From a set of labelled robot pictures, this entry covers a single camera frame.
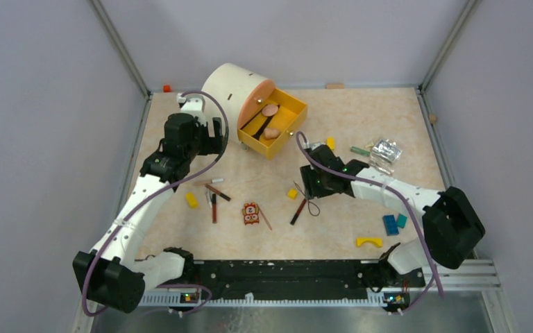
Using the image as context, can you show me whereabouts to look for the black hair loop tool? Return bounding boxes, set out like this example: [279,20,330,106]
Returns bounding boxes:
[294,182,321,217]

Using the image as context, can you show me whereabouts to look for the black makeup brush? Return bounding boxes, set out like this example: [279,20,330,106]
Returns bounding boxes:
[252,116,273,140]

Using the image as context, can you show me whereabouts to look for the cream round drawer organizer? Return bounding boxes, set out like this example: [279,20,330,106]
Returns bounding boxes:
[201,63,308,160]

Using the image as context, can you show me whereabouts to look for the beige makeup sponge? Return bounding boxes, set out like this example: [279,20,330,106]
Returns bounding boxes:
[263,127,281,140]

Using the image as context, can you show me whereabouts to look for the thin black stick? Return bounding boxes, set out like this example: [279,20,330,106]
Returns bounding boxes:
[239,111,268,130]

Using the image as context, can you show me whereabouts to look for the pink round powder puff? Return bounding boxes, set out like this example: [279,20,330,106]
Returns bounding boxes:
[261,104,280,117]

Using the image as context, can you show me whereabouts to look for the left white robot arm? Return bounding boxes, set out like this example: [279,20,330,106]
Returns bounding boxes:
[72,90,230,317]

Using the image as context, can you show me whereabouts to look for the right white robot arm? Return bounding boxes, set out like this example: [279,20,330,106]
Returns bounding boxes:
[294,131,486,296]

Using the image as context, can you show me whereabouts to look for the small yellow cube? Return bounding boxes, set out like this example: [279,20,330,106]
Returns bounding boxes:
[287,189,298,200]

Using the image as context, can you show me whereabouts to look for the nude concealer tube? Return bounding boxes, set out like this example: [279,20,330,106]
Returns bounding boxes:
[194,178,224,186]

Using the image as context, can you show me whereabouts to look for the yellow rectangular block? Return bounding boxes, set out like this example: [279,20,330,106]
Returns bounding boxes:
[326,137,336,151]

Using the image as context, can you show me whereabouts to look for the dark red lip gloss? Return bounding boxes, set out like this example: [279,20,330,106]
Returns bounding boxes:
[290,198,307,225]

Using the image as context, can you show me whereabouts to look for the white glue tube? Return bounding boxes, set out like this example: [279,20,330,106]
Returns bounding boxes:
[205,190,213,208]

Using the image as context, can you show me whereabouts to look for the brown lipstick tube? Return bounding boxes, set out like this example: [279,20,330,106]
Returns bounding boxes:
[205,185,231,201]

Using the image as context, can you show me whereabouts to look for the yellow wedge block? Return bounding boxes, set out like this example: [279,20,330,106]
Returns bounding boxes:
[185,192,198,209]

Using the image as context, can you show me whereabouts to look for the red owl number toy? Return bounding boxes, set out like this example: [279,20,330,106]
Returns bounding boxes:
[242,203,260,225]

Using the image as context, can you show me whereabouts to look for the clear plastic wrapper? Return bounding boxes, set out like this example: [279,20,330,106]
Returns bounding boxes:
[369,139,403,176]

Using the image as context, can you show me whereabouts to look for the yellow arch block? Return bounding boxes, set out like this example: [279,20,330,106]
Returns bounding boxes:
[355,237,383,248]

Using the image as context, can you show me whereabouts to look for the blue lego brick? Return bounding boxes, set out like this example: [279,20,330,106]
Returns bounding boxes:
[382,214,399,236]

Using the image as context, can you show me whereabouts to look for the teal block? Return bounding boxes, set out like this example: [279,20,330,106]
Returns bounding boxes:
[396,214,408,229]

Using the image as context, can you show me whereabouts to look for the wooden peg at wall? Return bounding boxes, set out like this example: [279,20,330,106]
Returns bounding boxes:
[325,83,345,89]

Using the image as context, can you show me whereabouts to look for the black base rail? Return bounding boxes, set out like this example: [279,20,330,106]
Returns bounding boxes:
[174,259,425,301]

